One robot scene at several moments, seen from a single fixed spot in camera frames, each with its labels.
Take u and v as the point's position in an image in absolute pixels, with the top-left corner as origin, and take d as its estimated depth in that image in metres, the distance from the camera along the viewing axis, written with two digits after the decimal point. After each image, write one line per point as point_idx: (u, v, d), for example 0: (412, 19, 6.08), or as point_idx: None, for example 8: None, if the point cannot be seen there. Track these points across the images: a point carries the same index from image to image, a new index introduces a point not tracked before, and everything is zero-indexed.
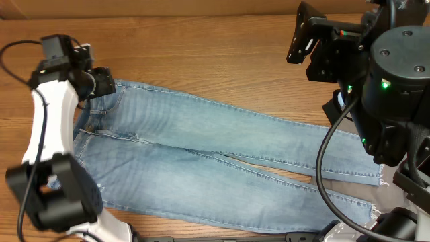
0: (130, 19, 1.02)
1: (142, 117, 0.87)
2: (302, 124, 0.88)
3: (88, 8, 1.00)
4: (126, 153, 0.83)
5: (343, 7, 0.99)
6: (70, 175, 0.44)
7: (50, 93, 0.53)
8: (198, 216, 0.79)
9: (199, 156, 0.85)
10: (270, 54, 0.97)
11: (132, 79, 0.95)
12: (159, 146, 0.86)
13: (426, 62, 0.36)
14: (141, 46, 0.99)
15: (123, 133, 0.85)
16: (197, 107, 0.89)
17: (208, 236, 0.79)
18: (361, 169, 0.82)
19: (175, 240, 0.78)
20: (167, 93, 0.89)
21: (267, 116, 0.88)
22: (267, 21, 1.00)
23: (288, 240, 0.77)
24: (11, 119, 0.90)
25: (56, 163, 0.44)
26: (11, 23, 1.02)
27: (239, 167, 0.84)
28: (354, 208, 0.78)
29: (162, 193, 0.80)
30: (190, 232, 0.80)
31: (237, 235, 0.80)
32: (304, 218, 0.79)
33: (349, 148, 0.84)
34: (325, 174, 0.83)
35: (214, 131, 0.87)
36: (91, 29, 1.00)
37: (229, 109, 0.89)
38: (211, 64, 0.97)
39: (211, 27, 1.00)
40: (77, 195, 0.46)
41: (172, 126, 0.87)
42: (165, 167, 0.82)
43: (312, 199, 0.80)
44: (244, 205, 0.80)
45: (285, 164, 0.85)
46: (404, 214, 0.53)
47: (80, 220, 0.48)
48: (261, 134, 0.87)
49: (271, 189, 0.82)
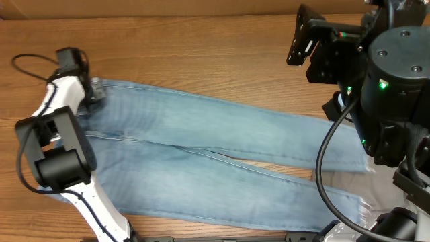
0: (130, 19, 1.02)
1: (129, 115, 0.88)
2: (287, 115, 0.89)
3: (87, 8, 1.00)
4: (117, 152, 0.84)
5: (343, 7, 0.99)
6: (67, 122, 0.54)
7: (62, 84, 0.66)
8: (189, 214, 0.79)
9: (191, 154, 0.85)
10: (269, 54, 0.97)
11: (132, 79, 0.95)
12: (150, 143, 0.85)
13: (423, 61, 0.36)
14: (140, 46, 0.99)
15: (111, 132, 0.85)
16: (183, 102, 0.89)
17: (208, 236, 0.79)
18: (345, 156, 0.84)
19: (175, 240, 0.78)
20: (154, 91, 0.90)
21: (254, 109, 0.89)
22: (267, 21, 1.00)
23: (288, 240, 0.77)
24: (11, 119, 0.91)
25: (57, 114, 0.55)
26: (11, 24, 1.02)
27: (230, 164, 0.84)
28: (342, 201, 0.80)
29: (155, 193, 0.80)
30: (190, 232, 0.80)
31: (237, 235, 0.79)
32: (295, 214, 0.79)
33: (330, 136, 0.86)
34: (310, 164, 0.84)
35: (201, 127, 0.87)
36: (91, 30, 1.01)
37: (216, 103, 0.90)
38: (211, 64, 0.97)
39: (211, 27, 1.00)
40: (72, 142, 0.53)
41: (160, 123, 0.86)
42: (156, 167, 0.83)
43: (302, 194, 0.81)
44: (235, 201, 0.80)
45: (272, 156, 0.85)
46: (404, 213, 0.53)
47: (76, 173, 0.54)
48: (248, 127, 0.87)
49: (262, 185, 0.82)
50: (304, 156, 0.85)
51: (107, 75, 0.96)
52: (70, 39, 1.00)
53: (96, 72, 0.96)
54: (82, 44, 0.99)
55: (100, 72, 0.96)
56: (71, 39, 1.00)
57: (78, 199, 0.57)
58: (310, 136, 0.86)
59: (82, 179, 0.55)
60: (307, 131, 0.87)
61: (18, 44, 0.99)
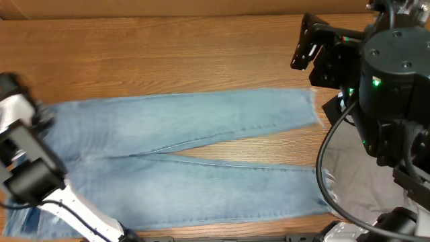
0: (130, 19, 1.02)
1: (82, 133, 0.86)
2: (240, 94, 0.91)
3: (87, 8, 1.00)
4: (78, 175, 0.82)
5: (343, 7, 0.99)
6: (25, 136, 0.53)
7: None
8: (164, 221, 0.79)
9: (154, 163, 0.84)
10: (269, 54, 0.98)
11: (132, 78, 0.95)
12: (110, 159, 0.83)
13: (414, 59, 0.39)
14: (140, 46, 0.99)
15: (67, 156, 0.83)
16: (133, 106, 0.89)
17: (207, 236, 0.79)
18: (297, 115, 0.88)
19: (175, 240, 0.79)
20: (99, 104, 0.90)
21: (203, 94, 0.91)
22: (267, 21, 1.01)
23: (288, 240, 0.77)
24: None
25: (10, 130, 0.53)
26: (11, 24, 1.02)
27: (196, 163, 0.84)
28: (310, 176, 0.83)
29: (124, 208, 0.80)
30: (190, 232, 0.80)
31: (238, 234, 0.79)
32: (267, 202, 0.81)
33: (283, 102, 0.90)
34: (263, 132, 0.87)
35: (157, 127, 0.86)
36: (91, 30, 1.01)
37: (168, 99, 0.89)
38: (211, 64, 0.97)
39: (211, 27, 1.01)
40: (35, 152, 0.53)
41: (115, 134, 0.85)
42: (121, 182, 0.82)
43: (270, 179, 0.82)
44: (207, 199, 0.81)
45: (232, 134, 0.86)
46: (404, 213, 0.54)
47: (50, 182, 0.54)
48: (203, 113, 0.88)
49: (232, 176, 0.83)
50: (262, 124, 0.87)
51: (107, 75, 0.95)
52: (70, 39, 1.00)
53: (96, 72, 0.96)
54: (82, 44, 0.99)
55: (100, 72, 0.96)
56: (71, 39, 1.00)
57: (59, 206, 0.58)
58: (263, 106, 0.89)
59: (57, 185, 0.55)
60: (259, 101, 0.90)
61: (18, 44, 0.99)
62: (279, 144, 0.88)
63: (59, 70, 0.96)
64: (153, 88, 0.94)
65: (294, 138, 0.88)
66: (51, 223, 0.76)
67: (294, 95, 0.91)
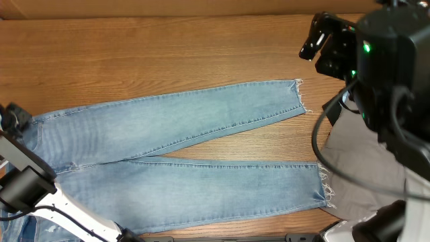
0: (130, 19, 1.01)
1: (70, 142, 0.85)
2: (225, 88, 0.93)
3: (87, 9, 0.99)
4: (71, 183, 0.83)
5: (344, 7, 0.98)
6: (7, 144, 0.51)
7: None
8: (162, 224, 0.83)
9: (148, 166, 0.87)
10: (269, 54, 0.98)
11: (133, 79, 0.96)
12: (102, 165, 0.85)
13: (399, 23, 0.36)
14: (140, 46, 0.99)
15: (59, 167, 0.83)
16: (120, 110, 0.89)
17: (207, 236, 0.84)
18: (285, 105, 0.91)
19: (175, 240, 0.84)
20: (85, 110, 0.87)
21: (190, 91, 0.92)
22: (267, 21, 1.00)
23: (288, 239, 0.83)
24: None
25: None
26: (10, 23, 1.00)
27: (190, 165, 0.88)
28: (303, 172, 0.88)
29: (120, 212, 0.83)
30: (189, 232, 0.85)
31: (238, 234, 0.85)
32: (262, 198, 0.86)
33: (269, 93, 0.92)
34: (250, 125, 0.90)
35: (147, 130, 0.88)
36: (91, 30, 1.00)
37: (152, 100, 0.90)
38: (211, 64, 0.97)
39: (211, 27, 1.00)
40: (21, 160, 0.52)
41: (105, 140, 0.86)
42: (116, 187, 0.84)
43: (265, 177, 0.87)
44: (203, 199, 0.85)
45: (224, 130, 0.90)
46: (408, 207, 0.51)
47: (39, 187, 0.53)
48: (190, 113, 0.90)
49: (226, 176, 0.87)
50: (251, 118, 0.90)
51: (108, 76, 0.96)
52: (70, 39, 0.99)
53: (96, 72, 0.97)
54: (82, 44, 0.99)
55: (101, 72, 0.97)
56: (71, 39, 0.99)
57: (52, 210, 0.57)
58: (250, 100, 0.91)
59: (48, 190, 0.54)
60: (246, 95, 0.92)
61: (18, 45, 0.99)
62: (272, 142, 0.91)
63: (60, 70, 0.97)
64: (153, 88, 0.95)
65: (285, 133, 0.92)
66: (47, 232, 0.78)
67: (279, 86, 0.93)
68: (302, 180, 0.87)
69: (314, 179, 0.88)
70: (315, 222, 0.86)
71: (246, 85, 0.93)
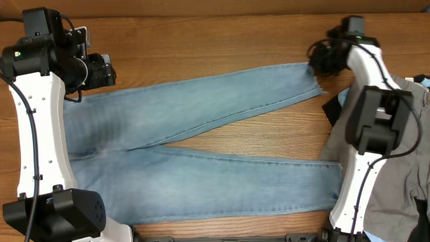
0: (130, 19, 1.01)
1: (93, 129, 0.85)
2: (241, 72, 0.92)
3: (87, 10, 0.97)
4: (94, 168, 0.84)
5: (342, 7, 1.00)
6: (72, 210, 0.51)
7: (29, 86, 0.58)
8: (181, 214, 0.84)
9: (169, 156, 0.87)
10: (269, 54, 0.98)
11: (133, 79, 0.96)
12: (125, 151, 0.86)
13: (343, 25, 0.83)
14: (141, 47, 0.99)
15: (82, 151, 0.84)
16: (141, 97, 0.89)
17: (208, 236, 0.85)
18: (304, 87, 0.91)
19: (175, 239, 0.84)
20: (106, 97, 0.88)
21: (207, 78, 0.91)
22: (267, 21, 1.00)
23: (288, 239, 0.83)
24: (11, 119, 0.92)
25: (59, 200, 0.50)
26: (9, 23, 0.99)
27: (210, 157, 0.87)
28: (324, 171, 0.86)
29: (142, 199, 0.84)
30: (189, 232, 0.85)
31: (238, 234, 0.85)
32: (281, 195, 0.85)
33: (285, 76, 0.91)
34: (270, 107, 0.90)
35: (167, 115, 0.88)
36: (91, 30, 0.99)
37: (173, 87, 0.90)
38: (211, 64, 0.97)
39: (212, 27, 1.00)
40: (81, 222, 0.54)
41: (127, 126, 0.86)
42: (138, 175, 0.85)
43: (285, 175, 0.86)
44: (223, 193, 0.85)
45: (242, 113, 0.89)
46: (400, 100, 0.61)
47: (84, 233, 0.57)
48: (209, 98, 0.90)
49: (246, 172, 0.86)
50: (269, 101, 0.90)
51: None
52: None
53: None
54: None
55: None
56: None
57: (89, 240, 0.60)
58: (267, 83, 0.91)
59: (89, 234, 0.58)
60: (263, 79, 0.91)
61: None
62: (272, 142, 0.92)
63: None
64: None
65: (285, 133, 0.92)
66: None
67: (295, 68, 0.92)
68: (324, 179, 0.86)
69: (335, 179, 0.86)
70: (315, 222, 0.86)
71: (262, 68, 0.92)
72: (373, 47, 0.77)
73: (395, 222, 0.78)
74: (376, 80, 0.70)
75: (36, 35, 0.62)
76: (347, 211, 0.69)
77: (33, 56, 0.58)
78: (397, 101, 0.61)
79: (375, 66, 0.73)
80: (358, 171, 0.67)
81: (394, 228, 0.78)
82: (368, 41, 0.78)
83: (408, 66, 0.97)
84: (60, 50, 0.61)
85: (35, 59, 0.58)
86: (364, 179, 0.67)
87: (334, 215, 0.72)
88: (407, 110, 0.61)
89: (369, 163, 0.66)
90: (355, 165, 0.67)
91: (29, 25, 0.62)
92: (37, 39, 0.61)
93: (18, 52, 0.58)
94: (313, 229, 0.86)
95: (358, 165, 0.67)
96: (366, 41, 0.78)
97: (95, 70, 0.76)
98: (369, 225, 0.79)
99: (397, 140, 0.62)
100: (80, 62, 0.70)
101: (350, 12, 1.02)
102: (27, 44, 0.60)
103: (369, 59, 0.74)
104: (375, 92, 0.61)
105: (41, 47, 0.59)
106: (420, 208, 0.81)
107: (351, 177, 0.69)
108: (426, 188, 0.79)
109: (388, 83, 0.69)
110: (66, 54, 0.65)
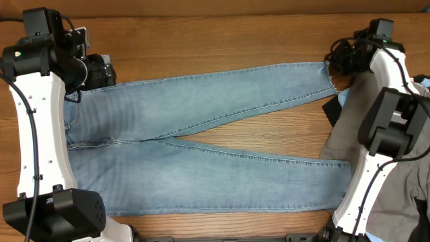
0: (130, 19, 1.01)
1: (107, 118, 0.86)
2: (255, 70, 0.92)
3: (87, 10, 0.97)
4: (107, 157, 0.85)
5: (343, 7, 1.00)
6: (72, 210, 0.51)
7: (29, 86, 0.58)
8: (191, 206, 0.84)
9: (181, 148, 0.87)
10: (269, 54, 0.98)
11: (133, 79, 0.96)
12: (139, 142, 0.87)
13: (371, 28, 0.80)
14: (140, 46, 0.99)
15: (97, 140, 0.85)
16: (156, 89, 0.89)
17: (208, 236, 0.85)
18: (318, 87, 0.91)
19: (175, 239, 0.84)
20: (122, 87, 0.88)
21: (223, 72, 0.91)
22: (267, 21, 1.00)
23: (288, 239, 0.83)
24: (11, 119, 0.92)
25: (59, 200, 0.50)
26: (9, 23, 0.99)
27: (222, 152, 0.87)
28: (334, 170, 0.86)
29: (152, 190, 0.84)
30: (189, 232, 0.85)
31: (238, 234, 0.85)
32: (291, 193, 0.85)
33: (299, 75, 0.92)
34: (284, 105, 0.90)
35: (181, 108, 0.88)
36: (91, 30, 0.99)
37: (185, 81, 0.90)
38: (211, 64, 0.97)
39: (211, 27, 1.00)
40: (81, 222, 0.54)
41: (141, 117, 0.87)
42: (150, 166, 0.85)
43: (295, 173, 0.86)
44: (233, 187, 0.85)
45: (256, 109, 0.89)
46: (418, 104, 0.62)
47: (84, 233, 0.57)
48: (223, 92, 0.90)
49: (256, 168, 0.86)
50: (283, 99, 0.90)
51: None
52: None
53: None
54: None
55: None
56: None
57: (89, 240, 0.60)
58: (281, 81, 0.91)
59: (89, 234, 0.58)
60: (277, 77, 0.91)
61: None
62: (273, 142, 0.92)
63: None
64: None
65: (285, 133, 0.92)
66: None
67: (310, 67, 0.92)
68: (334, 177, 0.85)
69: (348, 178, 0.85)
70: (314, 222, 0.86)
71: (277, 66, 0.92)
72: (399, 52, 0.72)
73: (396, 223, 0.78)
74: (396, 85, 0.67)
75: (37, 35, 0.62)
76: (350, 211, 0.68)
77: (34, 56, 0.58)
78: (414, 105, 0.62)
79: (398, 70, 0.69)
80: (366, 173, 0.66)
81: (394, 228, 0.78)
82: (392, 46, 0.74)
83: (408, 67, 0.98)
84: (60, 50, 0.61)
85: (35, 59, 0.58)
86: (371, 179, 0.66)
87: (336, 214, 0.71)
88: (424, 115, 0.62)
89: (379, 165, 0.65)
90: (364, 165, 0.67)
91: (29, 25, 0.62)
92: (37, 39, 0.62)
93: (19, 52, 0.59)
94: (313, 229, 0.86)
95: (367, 165, 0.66)
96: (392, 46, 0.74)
97: (95, 71, 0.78)
98: (369, 225, 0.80)
99: (410, 144, 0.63)
100: (80, 62, 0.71)
101: (350, 12, 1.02)
102: (28, 45, 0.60)
103: (393, 62, 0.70)
104: (394, 94, 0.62)
105: (42, 47, 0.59)
106: (420, 208, 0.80)
107: (358, 178, 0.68)
108: (426, 188, 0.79)
109: (408, 89, 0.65)
110: (66, 54, 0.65)
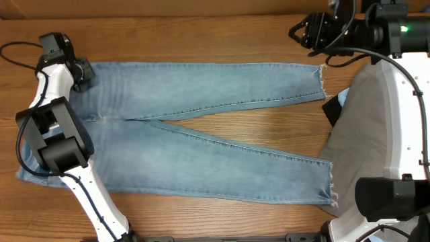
0: (130, 19, 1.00)
1: (96, 94, 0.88)
2: (248, 64, 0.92)
3: (87, 9, 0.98)
4: (92, 132, 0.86)
5: None
6: (64, 111, 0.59)
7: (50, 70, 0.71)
8: (168, 188, 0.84)
9: (165, 132, 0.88)
10: (269, 54, 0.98)
11: None
12: (124, 122, 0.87)
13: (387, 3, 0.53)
14: (140, 46, 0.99)
15: (84, 114, 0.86)
16: (147, 72, 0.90)
17: (208, 236, 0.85)
18: (307, 89, 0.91)
19: (175, 240, 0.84)
20: (115, 66, 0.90)
21: (216, 65, 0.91)
22: (267, 21, 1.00)
23: (288, 240, 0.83)
24: (11, 119, 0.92)
25: (55, 106, 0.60)
26: (10, 23, 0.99)
27: (205, 139, 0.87)
28: (313, 169, 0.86)
29: (133, 169, 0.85)
30: (190, 232, 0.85)
31: (237, 234, 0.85)
32: (269, 185, 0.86)
33: (290, 76, 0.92)
34: (275, 103, 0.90)
35: (169, 93, 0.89)
36: (91, 29, 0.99)
37: (179, 67, 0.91)
38: None
39: (212, 27, 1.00)
40: (72, 132, 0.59)
41: (130, 98, 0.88)
42: (132, 145, 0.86)
43: (274, 165, 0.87)
44: (211, 173, 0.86)
45: (242, 105, 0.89)
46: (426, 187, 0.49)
47: (74, 158, 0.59)
48: (213, 84, 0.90)
49: (239, 157, 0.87)
50: (271, 97, 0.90)
51: None
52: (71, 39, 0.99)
53: None
54: (82, 44, 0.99)
55: None
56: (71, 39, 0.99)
57: (76, 182, 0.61)
58: (273, 81, 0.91)
59: (79, 163, 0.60)
60: (269, 74, 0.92)
61: (19, 46, 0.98)
62: (271, 142, 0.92)
63: None
64: None
65: (283, 133, 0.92)
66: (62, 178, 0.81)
67: (302, 69, 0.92)
68: (311, 175, 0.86)
69: (324, 177, 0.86)
70: (315, 222, 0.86)
71: (270, 65, 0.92)
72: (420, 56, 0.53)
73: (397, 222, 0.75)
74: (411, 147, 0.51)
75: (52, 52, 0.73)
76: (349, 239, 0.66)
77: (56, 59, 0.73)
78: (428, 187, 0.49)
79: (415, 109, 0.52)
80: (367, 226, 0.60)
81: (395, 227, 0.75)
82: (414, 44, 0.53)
83: None
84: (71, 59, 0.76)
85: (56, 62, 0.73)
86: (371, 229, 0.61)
87: (332, 224, 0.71)
88: None
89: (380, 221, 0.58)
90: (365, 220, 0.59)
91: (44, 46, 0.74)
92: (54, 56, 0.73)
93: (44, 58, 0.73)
94: (313, 229, 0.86)
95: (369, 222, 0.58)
96: (404, 43, 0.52)
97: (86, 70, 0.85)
98: None
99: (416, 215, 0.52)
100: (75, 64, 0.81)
101: None
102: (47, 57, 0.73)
103: (410, 92, 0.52)
104: (402, 192, 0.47)
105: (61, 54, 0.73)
106: None
107: (357, 227, 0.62)
108: None
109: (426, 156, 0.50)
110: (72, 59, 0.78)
